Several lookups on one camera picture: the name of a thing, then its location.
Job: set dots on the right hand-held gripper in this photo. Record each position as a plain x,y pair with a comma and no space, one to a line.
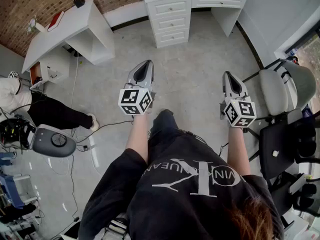
240,112

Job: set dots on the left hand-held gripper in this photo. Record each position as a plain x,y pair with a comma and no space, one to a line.
130,101

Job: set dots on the person's left forearm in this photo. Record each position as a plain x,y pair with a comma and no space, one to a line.
137,139

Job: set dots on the person's right forearm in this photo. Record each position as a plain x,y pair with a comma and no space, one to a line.
237,151

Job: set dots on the small white desk drawer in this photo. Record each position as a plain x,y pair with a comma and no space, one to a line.
171,23
172,37
171,8

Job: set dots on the person's dark trousers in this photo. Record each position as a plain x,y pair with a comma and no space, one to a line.
165,129

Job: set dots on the black office chair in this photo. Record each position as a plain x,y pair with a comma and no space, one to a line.
277,139

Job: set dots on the small white cap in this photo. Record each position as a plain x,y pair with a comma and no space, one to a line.
275,153

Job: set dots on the plain white desk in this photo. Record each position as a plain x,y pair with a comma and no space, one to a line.
70,24

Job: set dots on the wide white desk drawer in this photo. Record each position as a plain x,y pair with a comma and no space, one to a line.
217,2

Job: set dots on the black power adapter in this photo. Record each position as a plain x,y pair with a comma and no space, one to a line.
85,148

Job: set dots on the black pen holder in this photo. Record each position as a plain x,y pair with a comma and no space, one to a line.
79,1

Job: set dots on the red book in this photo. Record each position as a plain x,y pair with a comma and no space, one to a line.
55,21

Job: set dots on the orange brown board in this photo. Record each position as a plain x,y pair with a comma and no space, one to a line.
35,72

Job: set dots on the white flower vase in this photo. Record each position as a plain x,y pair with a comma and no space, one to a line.
37,27

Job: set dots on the grey rounded chair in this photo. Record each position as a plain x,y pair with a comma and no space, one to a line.
45,144

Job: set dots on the person's black printed t-shirt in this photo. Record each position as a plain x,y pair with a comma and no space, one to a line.
180,204

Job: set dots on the black mesh chair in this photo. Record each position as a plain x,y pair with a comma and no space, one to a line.
307,196

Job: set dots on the black white striped garment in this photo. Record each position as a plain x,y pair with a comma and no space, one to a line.
116,227

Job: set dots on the blue crate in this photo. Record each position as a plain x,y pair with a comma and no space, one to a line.
11,191

